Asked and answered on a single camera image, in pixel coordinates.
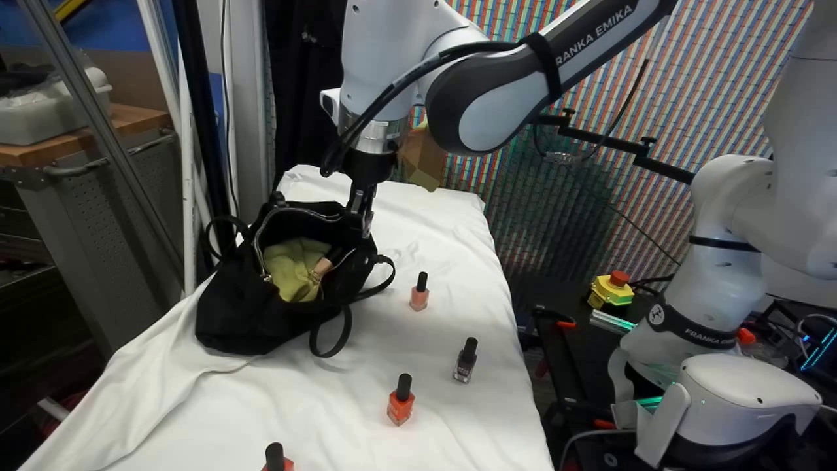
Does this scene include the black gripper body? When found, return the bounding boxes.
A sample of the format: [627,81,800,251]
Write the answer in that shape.
[348,151,392,227]

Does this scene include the peach nail polish bottle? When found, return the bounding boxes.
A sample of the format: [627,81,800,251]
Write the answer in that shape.
[407,273,428,311]

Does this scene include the dark brown nail polish bottle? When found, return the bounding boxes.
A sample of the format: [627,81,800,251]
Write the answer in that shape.
[451,337,479,386]

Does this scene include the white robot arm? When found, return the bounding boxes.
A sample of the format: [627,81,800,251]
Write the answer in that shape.
[318,0,678,175]

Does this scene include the yellow-green cloth in bag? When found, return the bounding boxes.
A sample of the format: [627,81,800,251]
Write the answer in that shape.
[262,239,328,304]

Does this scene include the orange nail polish bottle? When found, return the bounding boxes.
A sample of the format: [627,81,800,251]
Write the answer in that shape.
[387,375,416,427]

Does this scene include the red nail polish bottle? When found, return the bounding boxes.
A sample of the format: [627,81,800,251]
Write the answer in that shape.
[262,443,294,471]

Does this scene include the black handbag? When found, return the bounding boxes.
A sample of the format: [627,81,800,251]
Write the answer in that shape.
[195,195,394,359]

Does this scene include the white tablecloth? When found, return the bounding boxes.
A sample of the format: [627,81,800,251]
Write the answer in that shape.
[18,181,551,471]

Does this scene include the yellow emergency stop button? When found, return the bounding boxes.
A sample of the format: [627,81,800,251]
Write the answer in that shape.
[587,269,634,308]

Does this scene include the grey metal cabinet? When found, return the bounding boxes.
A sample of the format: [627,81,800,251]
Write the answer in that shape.
[0,130,179,355]

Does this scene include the white plastic bin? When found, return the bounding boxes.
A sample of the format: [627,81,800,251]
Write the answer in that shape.
[0,73,86,147]

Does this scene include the black camera arm mount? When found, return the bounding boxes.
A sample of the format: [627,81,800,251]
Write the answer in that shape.
[534,113,695,185]

